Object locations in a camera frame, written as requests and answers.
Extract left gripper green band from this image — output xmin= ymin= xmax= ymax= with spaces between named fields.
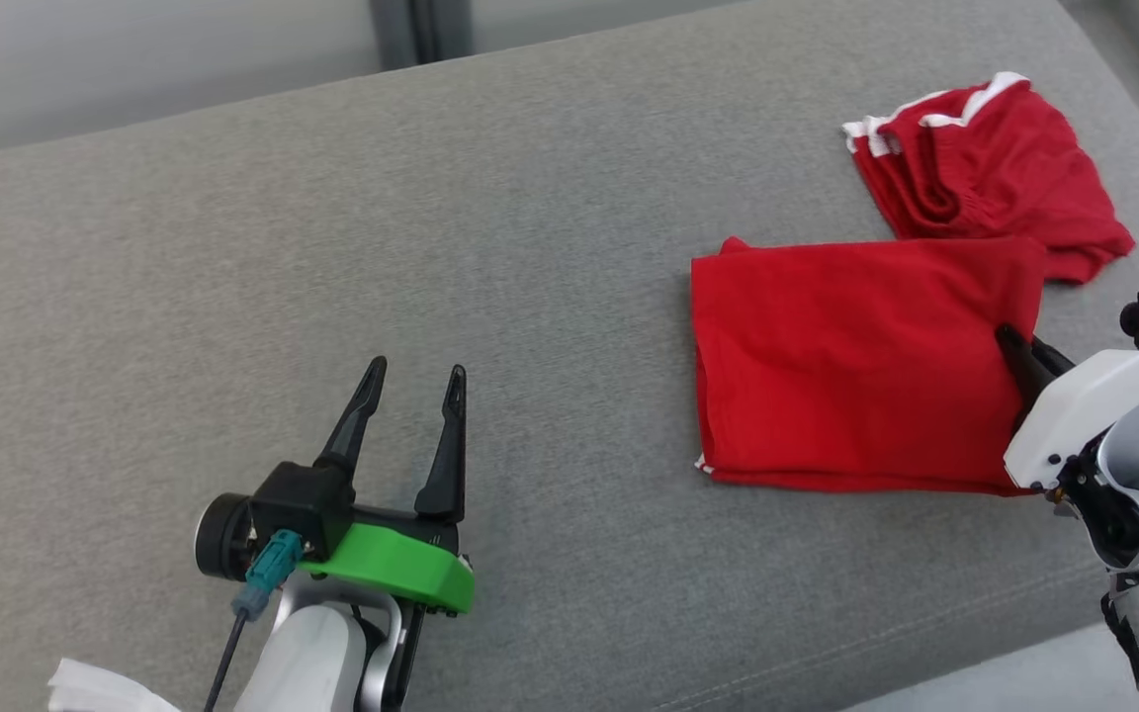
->
xmin=195 ymin=356 xmax=478 ymax=616

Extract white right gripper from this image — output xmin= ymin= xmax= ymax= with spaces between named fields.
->
xmin=994 ymin=323 xmax=1139 ymax=493

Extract red Bulls basketball jersey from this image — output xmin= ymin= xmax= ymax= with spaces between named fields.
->
xmin=690 ymin=235 xmax=1051 ymax=496

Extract red shorts with white trim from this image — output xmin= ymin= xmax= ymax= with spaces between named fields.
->
xmin=842 ymin=71 xmax=1138 ymax=287

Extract white tape label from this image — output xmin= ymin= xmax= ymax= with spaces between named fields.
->
xmin=47 ymin=658 xmax=185 ymax=712

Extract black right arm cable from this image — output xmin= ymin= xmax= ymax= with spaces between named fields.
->
xmin=1100 ymin=590 xmax=1139 ymax=685

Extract grey metal partition post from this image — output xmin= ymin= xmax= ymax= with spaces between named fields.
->
xmin=369 ymin=0 xmax=476 ymax=73

